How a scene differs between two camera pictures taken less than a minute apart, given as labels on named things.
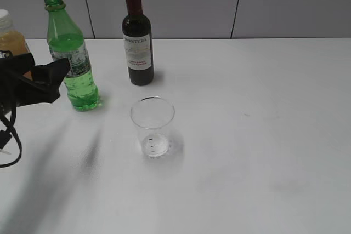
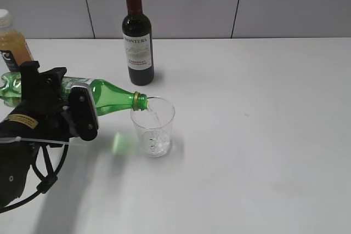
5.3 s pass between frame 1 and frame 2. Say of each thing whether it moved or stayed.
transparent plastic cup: stayed
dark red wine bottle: stayed
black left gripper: moved
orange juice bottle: stayed
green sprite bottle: moved
